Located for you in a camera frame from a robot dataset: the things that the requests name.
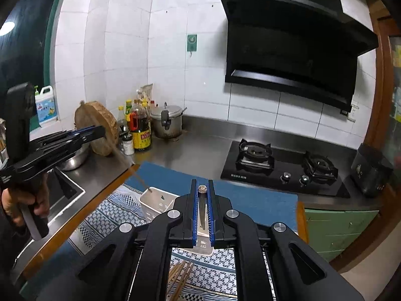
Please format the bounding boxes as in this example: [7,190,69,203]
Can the black gas stove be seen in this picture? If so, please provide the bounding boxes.
[220,138,351,199]

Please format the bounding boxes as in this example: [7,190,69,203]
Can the white plastic utensil holder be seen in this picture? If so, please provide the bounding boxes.
[139,186,215,256]

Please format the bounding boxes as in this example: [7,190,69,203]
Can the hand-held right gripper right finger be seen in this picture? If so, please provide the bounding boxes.
[207,179,365,301]

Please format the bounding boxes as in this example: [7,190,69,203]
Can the wooden door frame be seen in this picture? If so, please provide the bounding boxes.
[365,3,401,258]

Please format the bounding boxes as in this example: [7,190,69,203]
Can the large soy sauce bottle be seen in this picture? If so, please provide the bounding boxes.
[130,100,152,152]

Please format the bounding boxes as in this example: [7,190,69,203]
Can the small white shaker black lid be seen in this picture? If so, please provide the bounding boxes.
[122,134,135,156]

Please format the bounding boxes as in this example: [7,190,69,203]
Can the person's left forearm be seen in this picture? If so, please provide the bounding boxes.
[0,213,29,268]

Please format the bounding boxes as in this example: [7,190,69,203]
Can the wooden chopstick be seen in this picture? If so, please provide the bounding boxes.
[108,141,154,193]

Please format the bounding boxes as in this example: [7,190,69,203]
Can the black countertop appliance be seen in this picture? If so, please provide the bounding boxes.
[350,143,393,198]

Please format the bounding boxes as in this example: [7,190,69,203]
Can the white detergent jug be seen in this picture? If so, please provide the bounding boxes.
[34,85,59,128]

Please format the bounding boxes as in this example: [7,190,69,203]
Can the steel sink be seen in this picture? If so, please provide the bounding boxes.
[47,168,86,223]

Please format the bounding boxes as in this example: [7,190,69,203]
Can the person's left hand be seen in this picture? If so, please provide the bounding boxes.
[0,174,51,227]

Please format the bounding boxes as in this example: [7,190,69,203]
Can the bunch of wooden chopsticks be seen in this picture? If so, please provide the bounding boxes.
[168,260,195,301]

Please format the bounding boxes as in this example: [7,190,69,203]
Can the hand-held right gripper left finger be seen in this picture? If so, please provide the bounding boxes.
[34,179,199,301]

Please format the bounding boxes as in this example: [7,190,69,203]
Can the green-framed window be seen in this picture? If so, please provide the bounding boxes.
[0,0,72,127]

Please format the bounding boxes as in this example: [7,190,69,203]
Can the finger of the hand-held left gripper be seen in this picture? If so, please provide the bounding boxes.
[14,137,92,177]
[30,125,106,153]

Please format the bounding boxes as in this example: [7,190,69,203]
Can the black range hood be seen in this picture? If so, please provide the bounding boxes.
[219,0,378,113]

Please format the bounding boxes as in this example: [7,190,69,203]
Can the blue patterned table mat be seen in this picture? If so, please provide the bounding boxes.
[19,161,299,301]

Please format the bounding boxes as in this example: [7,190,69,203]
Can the green cabinet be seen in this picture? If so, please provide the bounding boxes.
[304,208,379,262]

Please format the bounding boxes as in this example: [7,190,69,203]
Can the steel bowl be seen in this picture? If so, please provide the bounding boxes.
[55,146,90,171]

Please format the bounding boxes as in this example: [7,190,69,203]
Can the clear bottle yellow cap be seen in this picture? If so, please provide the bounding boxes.
[117,106,128,132]

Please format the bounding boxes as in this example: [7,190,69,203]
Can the steel pressure cooker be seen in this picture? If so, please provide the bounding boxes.
[150,102,188,139]

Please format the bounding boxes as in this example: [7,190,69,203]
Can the round wooden chopping board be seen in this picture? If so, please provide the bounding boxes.
[74,100,119,157]

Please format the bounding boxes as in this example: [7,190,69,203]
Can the clear food packet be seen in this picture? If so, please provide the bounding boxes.
[138,84,154,101]

